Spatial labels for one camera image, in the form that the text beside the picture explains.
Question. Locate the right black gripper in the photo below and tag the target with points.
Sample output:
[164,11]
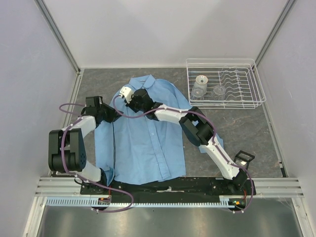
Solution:
[130,105]

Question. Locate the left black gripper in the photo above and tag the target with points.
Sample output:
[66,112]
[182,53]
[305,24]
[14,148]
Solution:
[113,114]

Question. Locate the light blue button shirt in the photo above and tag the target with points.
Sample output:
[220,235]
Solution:
[139,150]

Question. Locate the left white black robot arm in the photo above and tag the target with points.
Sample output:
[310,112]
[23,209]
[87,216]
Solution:
[66,149]

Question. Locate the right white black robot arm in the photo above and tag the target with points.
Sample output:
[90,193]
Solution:
[199,131]

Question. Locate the clear glass lying left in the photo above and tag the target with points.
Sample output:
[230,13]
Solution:
[197,94]

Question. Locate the clear glass lying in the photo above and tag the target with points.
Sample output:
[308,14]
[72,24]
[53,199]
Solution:
[218,93]
[197,94]

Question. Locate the clear glass with gold base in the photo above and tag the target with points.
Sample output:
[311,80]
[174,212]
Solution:
[201,83]

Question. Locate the clear glass lying right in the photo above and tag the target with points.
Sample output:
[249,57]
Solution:
[218,93]

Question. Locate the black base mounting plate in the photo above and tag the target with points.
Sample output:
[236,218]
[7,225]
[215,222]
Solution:
[188,188]

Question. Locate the small black framed stand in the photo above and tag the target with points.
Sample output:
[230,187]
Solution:
[243,158]

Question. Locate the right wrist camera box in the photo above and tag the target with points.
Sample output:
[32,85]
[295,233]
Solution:
[126,93]

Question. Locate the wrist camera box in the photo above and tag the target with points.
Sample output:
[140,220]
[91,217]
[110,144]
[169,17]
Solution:
[94,101]
[126,93]

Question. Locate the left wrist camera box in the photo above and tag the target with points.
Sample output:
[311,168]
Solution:
[94,101]

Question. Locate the white wire dish rack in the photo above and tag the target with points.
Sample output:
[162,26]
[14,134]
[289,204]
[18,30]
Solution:
[238,75]

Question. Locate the aluminium front rail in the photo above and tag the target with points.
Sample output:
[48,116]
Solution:
[265,187]

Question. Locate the left aluminium frame post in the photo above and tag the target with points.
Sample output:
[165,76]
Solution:
[57,34]

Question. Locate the aluminium frame post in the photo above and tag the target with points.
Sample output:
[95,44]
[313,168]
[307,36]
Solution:
[275,29]
[57,34]

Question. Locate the slotted grey cable duct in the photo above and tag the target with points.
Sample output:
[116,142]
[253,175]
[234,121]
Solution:
[112,202]

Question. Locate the right aluminium frame post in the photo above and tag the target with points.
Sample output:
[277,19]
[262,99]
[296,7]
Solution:
[275,29]

